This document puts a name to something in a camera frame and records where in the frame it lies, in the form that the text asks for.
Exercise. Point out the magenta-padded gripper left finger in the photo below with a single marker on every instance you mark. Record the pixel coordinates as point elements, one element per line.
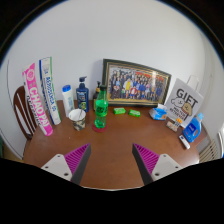
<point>77,159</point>

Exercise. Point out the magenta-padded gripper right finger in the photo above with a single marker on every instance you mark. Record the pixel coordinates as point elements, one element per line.
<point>146,160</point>

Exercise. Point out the green plastic drink bottle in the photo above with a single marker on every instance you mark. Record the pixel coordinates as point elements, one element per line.
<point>101,108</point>

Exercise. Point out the patterned paper cup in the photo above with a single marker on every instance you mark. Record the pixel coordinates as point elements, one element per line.
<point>77,121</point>

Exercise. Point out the white remote control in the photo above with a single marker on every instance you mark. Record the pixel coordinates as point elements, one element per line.
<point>184,141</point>

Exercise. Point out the small patterned flat box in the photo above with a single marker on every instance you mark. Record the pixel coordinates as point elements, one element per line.
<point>171,126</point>

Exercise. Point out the blue tissue pack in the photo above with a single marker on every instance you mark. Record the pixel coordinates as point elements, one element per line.
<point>158,113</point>

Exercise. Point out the small orange and yellow cube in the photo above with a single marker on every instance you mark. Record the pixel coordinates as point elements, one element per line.
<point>178,122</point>

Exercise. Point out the blue detergent bottle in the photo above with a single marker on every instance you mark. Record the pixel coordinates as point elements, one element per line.
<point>191,130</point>

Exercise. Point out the white bottle with blue cap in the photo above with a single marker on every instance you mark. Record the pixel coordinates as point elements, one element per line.
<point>68,100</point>

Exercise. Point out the dark blue pump bottle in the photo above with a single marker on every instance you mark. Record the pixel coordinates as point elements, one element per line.
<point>82,96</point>

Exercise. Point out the white radiator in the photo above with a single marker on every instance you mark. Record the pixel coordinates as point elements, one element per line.
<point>209,151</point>

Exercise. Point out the white and green shuttlecock tube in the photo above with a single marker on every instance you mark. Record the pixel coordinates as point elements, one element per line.
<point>50,93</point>

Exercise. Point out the white paper gift bag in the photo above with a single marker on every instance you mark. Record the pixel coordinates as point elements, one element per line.
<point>185,100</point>

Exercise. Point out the pink shuttlecock tube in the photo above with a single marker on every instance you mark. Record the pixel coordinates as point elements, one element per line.
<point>37,100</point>

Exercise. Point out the brown wooden chair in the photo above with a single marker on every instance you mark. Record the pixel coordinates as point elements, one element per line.
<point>20,110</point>

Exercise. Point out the framed group photo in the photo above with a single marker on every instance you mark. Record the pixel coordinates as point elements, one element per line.
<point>136,85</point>

